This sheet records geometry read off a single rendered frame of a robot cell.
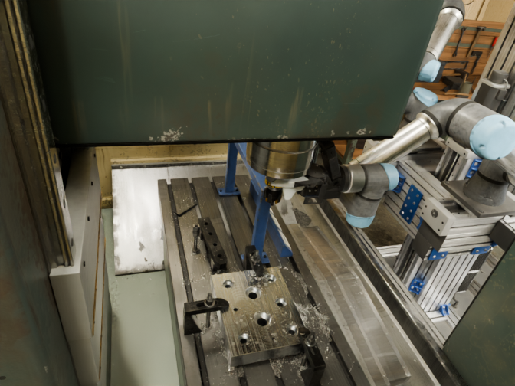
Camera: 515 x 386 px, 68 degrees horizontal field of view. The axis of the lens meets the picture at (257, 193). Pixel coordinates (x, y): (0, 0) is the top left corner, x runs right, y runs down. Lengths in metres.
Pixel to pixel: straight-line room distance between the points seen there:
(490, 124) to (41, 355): 1.11
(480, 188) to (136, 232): 1.45
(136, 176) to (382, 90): 1.45
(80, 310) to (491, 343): 1.12
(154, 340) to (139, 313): 0.14
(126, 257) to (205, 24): 1.34
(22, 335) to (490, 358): 1.22
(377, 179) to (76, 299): 0.74
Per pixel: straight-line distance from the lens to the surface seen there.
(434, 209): 1.64
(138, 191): 1.96
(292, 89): 0.70
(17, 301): 0.60
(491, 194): 1.67
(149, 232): 1.85
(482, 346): 1.42
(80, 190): 0.89
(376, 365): 1.52
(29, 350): 0.67
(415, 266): 2.20
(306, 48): 0.68
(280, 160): 0.82
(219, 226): 1.58
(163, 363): 1.51
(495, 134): 1.19
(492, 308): 1.35
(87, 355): 0.90
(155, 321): 1.62
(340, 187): 1.01
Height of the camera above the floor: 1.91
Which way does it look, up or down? 34 degrees down
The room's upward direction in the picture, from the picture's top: 8 degrees clockwise
